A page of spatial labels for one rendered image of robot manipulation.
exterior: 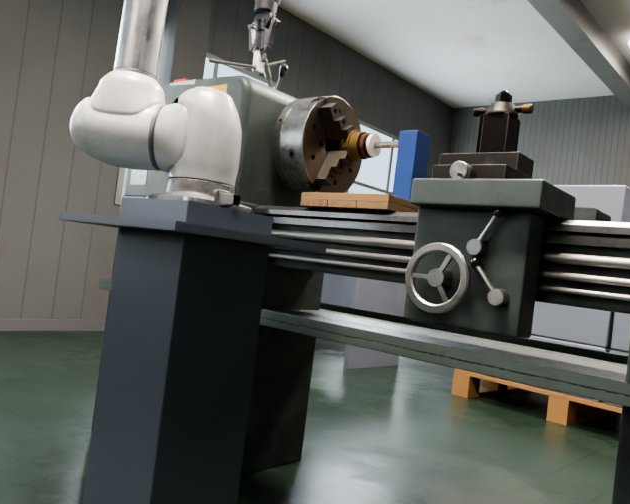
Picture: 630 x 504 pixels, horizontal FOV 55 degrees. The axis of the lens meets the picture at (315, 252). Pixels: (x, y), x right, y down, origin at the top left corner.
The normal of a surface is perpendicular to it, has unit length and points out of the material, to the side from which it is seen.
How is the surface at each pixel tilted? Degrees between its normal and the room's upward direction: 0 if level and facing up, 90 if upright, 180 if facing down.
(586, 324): 90
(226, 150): 90
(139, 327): 90
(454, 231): 90
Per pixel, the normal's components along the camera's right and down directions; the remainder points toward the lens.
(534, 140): -0.65, -0.10
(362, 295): 0.76, 0.08
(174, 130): -0.14, -0.08
